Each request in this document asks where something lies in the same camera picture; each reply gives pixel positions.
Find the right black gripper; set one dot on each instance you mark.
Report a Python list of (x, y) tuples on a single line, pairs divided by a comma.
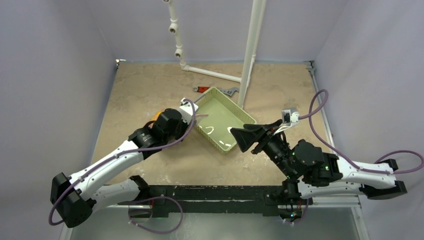
[(263, 141)]

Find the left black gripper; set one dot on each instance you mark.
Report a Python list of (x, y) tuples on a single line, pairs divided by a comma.
[(185, 126)]

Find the light green plastic basket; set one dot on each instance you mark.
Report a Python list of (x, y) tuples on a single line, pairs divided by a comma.
[(224, 114)]

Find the orange toy pumpkin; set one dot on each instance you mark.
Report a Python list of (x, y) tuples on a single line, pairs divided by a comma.
[(155, 117)]

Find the clear zip top bag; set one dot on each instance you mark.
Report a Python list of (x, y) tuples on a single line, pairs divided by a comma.
[(197, 117)]

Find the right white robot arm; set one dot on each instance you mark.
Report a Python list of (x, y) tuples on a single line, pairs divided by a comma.
[(311, 172)]

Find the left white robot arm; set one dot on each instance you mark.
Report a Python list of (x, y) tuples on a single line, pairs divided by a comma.
[(75, 197)]

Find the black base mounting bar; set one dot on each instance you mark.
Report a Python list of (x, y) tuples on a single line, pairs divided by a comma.
[(267, 200)]

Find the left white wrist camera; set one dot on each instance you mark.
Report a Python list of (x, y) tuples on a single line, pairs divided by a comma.
[(186, 109)]

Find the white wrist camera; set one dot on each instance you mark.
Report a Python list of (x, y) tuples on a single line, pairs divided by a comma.
[(290, 118), (186, 109)]

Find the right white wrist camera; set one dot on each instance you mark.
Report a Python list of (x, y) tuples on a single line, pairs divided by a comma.
[(290, 118)]

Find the white pvc pipe frame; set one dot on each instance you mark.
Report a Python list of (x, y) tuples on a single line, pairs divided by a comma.
[(254, 31)]

